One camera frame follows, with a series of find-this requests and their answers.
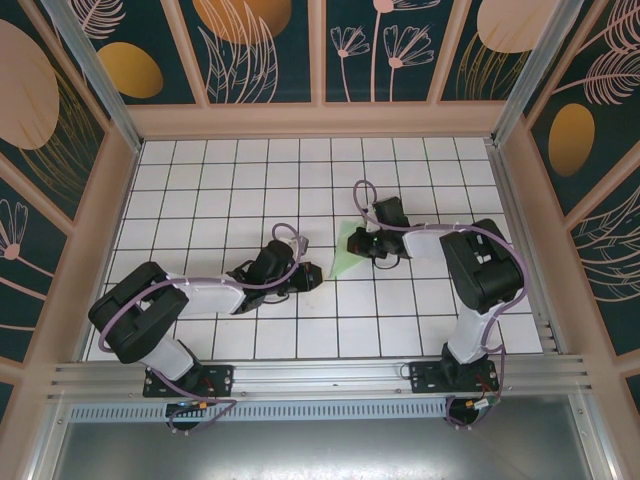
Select slotted grey cable duct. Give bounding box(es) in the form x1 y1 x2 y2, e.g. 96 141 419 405
69 399 451 421

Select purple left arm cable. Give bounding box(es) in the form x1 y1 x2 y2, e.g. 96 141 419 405
98 223 305 435

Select long aluminium mounting rail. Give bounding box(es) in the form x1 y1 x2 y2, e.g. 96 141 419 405
47 354 594 401

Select light green cloth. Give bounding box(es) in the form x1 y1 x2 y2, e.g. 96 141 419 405
327 219 374 280

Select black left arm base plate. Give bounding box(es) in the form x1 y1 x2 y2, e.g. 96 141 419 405
143 363 236 399

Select grey metal sheet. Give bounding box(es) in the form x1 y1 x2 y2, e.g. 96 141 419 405
49 417 596 480

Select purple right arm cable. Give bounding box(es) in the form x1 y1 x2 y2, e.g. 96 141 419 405
352 178 530 431

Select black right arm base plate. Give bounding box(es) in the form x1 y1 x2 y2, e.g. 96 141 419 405
408 359 501 396

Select aluminium side rail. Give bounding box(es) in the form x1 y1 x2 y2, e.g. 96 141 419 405
487 142 569 356

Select aluminium corner post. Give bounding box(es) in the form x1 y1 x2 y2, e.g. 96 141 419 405
39 0 144 151
492 0 586 146

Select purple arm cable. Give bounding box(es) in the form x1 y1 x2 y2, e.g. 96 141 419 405
98 223 305 435
352 178 530 431

